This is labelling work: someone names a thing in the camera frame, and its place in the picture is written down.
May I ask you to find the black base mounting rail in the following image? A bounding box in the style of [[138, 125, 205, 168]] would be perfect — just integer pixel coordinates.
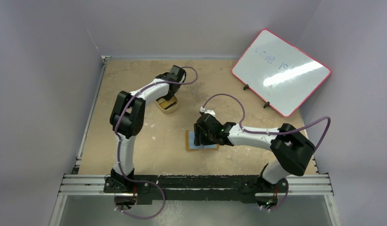
[[103, 175, 288, 205]]

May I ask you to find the stack of cards in tray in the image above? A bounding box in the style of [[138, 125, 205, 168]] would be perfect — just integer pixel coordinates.
[[156, 97, 178, 111]]

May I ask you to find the pink framed whiteboard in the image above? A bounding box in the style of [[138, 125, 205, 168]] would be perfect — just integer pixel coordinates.
[[231, 29, 331, 117]]

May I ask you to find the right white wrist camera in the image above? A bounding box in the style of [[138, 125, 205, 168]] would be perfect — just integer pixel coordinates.
[[199, 107, 215, 117]]

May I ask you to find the beige oval card tray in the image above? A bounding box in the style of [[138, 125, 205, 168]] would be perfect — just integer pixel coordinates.
[[155, 96, 179, 114]]

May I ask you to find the orange leather card holder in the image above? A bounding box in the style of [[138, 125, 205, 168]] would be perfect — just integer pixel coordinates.
[[185, 130, 219, 151]]

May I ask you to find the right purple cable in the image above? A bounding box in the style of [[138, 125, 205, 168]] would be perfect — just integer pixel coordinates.
[[202, 93, 331, 153]]

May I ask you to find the aluminium table frame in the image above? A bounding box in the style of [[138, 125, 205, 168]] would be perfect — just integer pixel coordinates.
[[51, 58, 333, 226]]

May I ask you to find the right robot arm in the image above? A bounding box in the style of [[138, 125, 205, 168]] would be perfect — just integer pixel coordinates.
[[194, 113, 315, 192]]

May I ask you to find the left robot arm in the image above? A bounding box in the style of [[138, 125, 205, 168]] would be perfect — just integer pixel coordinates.
[[110, 65, 186, 193]]

